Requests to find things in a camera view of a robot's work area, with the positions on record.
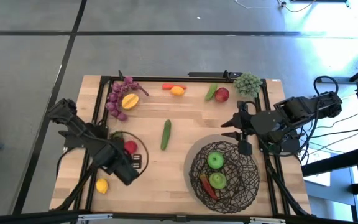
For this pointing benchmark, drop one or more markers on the grey round mat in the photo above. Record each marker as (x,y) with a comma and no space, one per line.
(194,149)

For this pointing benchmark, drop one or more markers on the yellow starfruit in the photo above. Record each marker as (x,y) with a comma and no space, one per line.
(130,101)

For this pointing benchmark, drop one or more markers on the dark red grape bunch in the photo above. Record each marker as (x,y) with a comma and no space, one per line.
(117,135)

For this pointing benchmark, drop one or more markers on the purple grape bunch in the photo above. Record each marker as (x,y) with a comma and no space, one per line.
(115,102)

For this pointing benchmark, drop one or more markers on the black aluminium table frame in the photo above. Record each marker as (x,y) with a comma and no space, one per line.
(172,79)

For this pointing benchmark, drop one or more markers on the black wicker basket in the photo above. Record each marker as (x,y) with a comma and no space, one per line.
(244,199)

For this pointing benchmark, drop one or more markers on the red chili pepper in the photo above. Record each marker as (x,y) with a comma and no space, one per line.
(208,188)

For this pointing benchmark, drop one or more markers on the dark green cucumber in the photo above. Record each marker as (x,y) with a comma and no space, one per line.
(166,135)

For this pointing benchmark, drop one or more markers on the round green apple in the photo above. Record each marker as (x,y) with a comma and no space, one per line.
(215,160)

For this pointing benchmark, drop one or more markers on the small red apple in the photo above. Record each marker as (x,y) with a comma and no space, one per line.
(130,147)

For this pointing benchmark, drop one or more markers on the black mounting bar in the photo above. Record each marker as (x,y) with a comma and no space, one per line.
(210,74)

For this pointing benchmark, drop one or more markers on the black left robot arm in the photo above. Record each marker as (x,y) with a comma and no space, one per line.
(73,124)

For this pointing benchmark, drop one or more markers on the red peach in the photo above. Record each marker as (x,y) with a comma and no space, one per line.
(222,95)

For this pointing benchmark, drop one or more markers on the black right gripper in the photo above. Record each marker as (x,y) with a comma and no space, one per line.
(249,123)

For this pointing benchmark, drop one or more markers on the yellow lemon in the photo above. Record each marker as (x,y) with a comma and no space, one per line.
(102,185)

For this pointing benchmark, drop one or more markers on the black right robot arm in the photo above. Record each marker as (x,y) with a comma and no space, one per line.
(297,107)

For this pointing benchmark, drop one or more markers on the black rig crossbeam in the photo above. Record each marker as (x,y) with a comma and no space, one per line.
(26,217)

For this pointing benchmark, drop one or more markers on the yellow mango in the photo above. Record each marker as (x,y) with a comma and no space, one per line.
(177,91)

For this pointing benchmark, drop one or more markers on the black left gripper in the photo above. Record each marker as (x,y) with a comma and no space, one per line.
(126,174)

